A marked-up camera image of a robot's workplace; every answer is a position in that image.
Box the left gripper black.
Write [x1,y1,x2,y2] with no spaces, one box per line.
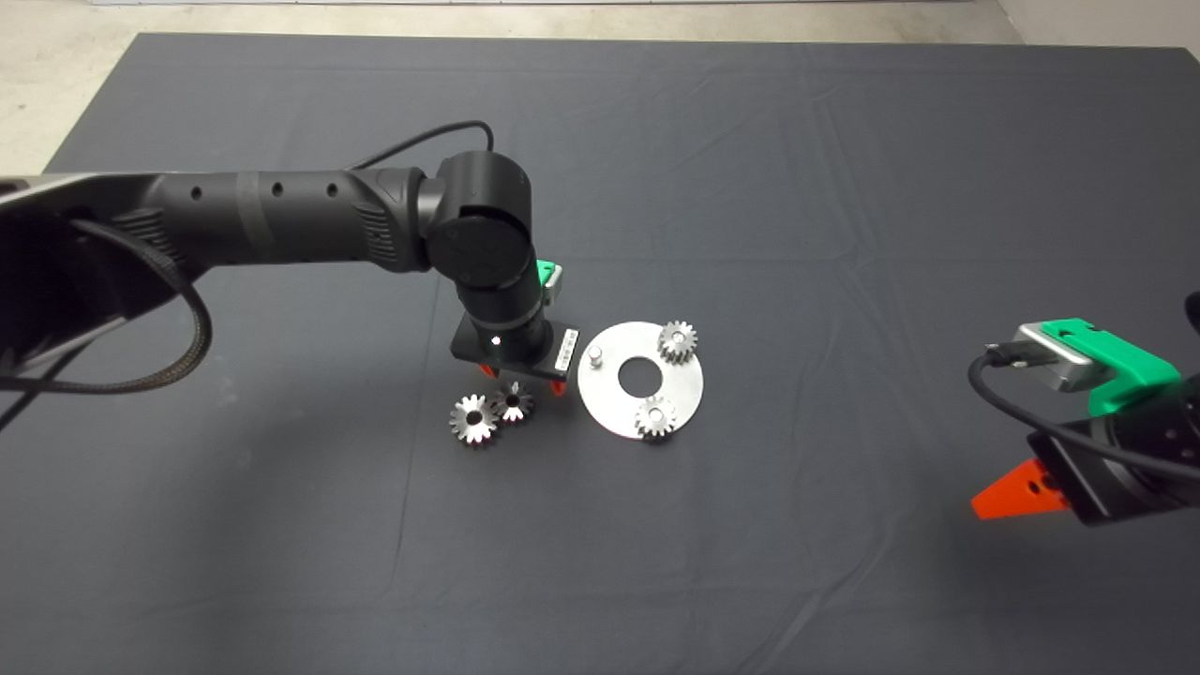
[450,314,582,397]

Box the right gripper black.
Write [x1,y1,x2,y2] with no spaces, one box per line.
[971,420,1200,528]

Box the small steel gear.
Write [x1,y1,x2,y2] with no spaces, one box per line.
[635,396,680,442]
[656,321,699,365]
[494,380,536,425]

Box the tall large steel gear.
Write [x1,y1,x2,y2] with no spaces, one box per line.
[448,393,500,448]

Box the round metal plate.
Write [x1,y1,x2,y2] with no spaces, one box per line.
[577,321,705,439]

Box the dark grey table cloth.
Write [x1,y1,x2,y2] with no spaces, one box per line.
[0,33,1200,675]

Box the right wrist black camera cable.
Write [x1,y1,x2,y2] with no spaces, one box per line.
[968,345,1200,488]

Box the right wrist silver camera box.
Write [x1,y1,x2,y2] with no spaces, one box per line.
[986,322,1112,393]

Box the right wrist green camera mount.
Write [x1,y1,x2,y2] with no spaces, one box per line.
[1041,318,1184,418]

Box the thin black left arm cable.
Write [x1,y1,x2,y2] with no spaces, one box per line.
[352,120,495,172]

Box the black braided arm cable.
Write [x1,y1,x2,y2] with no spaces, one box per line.
[0,217,214,395]

